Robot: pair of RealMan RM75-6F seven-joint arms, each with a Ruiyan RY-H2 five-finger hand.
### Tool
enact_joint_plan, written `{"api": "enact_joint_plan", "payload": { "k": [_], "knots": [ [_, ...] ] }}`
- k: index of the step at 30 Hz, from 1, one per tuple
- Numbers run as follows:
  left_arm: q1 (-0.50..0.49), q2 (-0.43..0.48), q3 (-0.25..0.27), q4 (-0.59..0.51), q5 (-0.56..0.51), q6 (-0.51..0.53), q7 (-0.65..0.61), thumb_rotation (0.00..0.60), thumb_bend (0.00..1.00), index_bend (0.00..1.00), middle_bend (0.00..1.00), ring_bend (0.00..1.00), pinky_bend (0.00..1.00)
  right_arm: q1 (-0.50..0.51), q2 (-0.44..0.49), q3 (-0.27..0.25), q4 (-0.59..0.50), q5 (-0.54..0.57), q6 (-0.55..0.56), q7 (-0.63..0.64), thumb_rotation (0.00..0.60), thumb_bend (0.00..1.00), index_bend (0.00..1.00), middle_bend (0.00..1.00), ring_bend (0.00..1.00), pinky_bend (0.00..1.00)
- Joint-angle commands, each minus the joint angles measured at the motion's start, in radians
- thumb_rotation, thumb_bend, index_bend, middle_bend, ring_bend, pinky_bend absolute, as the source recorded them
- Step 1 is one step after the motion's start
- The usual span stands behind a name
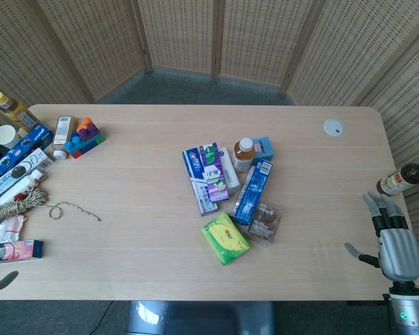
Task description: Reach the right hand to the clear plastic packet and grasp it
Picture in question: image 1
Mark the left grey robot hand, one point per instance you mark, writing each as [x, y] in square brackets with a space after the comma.
[1, 281]

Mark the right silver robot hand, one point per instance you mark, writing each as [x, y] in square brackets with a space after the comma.
[399, 247]

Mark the clear brown snack packet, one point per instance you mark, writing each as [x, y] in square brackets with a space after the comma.
[265, 221]

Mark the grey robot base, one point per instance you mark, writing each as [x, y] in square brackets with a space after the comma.
[202, 317]

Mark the pink and blue box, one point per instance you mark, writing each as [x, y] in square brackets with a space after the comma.
[14, 250]

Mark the white red snack packet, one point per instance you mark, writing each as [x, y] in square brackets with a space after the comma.
[7, 228]

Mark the dark tea bottle black cap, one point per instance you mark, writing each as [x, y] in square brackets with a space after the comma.
[399, 180]

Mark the white tube red print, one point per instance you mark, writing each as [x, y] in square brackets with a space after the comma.
[28, 181]

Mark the white Oreo cookie box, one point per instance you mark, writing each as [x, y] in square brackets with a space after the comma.
[17, 172]

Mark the blue Oreo cookie box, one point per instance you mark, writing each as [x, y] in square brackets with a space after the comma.
[24, 146]

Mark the white round lid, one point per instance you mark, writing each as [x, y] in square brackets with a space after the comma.
[334, 128]

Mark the white paper cup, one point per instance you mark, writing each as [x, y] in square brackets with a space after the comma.
[5, 137]

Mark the white orange tube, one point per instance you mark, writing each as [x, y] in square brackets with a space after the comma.
[63, 134]

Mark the colourful toy building blocks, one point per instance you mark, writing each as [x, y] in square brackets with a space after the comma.
[85, 139]

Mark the small light blue box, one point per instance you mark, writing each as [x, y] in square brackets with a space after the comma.
[265, 148]

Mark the yellow-capped juice bottle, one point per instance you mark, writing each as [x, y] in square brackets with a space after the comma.
[17, 111]

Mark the green yellow tissue pack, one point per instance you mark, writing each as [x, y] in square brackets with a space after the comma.
[225, 238]

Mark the white-capped amber tea bottle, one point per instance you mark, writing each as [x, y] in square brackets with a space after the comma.
[243, 153]

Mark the white small box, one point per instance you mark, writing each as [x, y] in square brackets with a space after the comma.
[230, 171]

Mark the purple green toothpaste box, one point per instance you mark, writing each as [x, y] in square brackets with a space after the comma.
[214, 171]

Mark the blue white Crest toothpaste box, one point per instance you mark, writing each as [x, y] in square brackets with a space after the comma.
[199, 188]

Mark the bamboo folding screen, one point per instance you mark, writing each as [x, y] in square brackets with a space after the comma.
[209, 35]

